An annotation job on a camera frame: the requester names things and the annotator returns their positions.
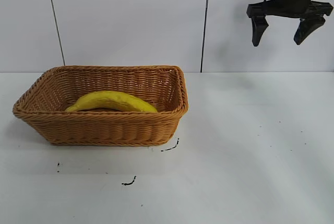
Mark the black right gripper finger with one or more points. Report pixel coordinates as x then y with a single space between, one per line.
306 29
259 28

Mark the yellow banana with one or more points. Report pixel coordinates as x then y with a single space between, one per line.
112 100

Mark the brown woven wicker basket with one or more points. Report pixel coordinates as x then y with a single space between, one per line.
104 127

